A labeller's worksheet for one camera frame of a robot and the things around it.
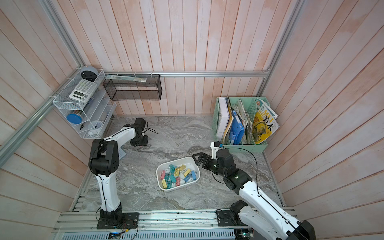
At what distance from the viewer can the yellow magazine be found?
879 millimetres

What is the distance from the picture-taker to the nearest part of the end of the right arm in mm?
583

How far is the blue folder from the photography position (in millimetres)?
860

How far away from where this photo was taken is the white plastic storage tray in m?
0.85
